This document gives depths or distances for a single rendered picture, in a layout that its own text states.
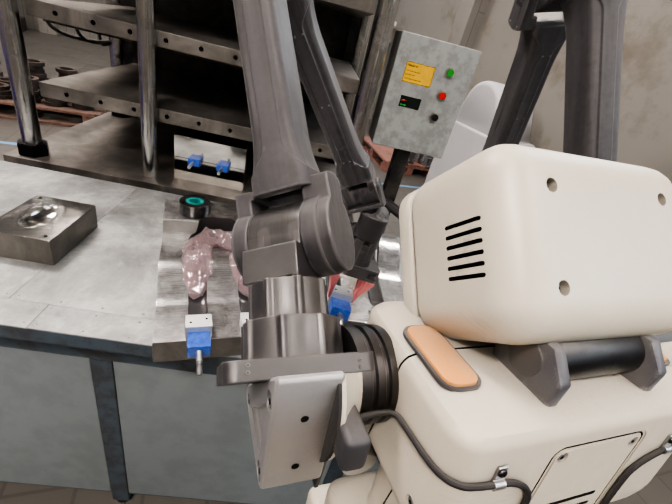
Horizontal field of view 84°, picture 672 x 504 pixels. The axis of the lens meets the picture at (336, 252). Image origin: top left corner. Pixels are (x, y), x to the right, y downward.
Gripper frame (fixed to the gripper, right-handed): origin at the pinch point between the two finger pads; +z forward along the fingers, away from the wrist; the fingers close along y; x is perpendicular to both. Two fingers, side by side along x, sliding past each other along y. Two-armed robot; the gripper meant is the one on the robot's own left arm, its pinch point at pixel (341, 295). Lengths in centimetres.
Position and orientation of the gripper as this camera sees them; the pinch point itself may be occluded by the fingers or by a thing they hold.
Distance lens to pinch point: 82.2
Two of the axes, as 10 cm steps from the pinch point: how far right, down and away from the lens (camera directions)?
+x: 0.6, 4.1, -9.1
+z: -3.5, 8.7, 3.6
